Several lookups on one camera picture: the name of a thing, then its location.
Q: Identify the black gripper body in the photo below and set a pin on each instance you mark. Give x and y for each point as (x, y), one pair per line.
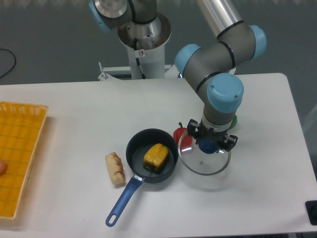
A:
(210, 134)

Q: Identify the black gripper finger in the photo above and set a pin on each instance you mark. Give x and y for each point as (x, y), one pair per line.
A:
(228, 142)
(193, 128)

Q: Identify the glass pot lid blue knob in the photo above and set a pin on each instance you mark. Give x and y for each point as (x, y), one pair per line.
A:
(204, 158)

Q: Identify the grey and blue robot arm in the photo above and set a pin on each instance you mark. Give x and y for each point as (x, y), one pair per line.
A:
(207, 71)

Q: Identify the green toy vegetable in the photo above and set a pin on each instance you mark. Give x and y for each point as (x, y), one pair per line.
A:
(233, 123)

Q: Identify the yellow bell pepper toy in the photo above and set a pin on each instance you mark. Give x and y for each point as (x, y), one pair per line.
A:
(155, 158)

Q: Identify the toy bread loaf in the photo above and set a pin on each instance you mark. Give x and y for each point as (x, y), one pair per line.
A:
(115, 169)

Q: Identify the black device at table edge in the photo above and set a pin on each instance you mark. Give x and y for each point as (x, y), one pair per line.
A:
(311, 207)

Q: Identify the yellow plastic basket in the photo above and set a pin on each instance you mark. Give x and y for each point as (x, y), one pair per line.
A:
(20, 129)

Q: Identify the peach object in basket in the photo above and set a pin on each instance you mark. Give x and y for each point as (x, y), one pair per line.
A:
(3, 166)

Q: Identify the dark pot with blue handle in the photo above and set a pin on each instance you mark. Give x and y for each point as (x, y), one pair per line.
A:
(136, 148)

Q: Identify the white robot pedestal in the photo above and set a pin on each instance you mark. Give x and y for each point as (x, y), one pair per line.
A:
(145, 44)

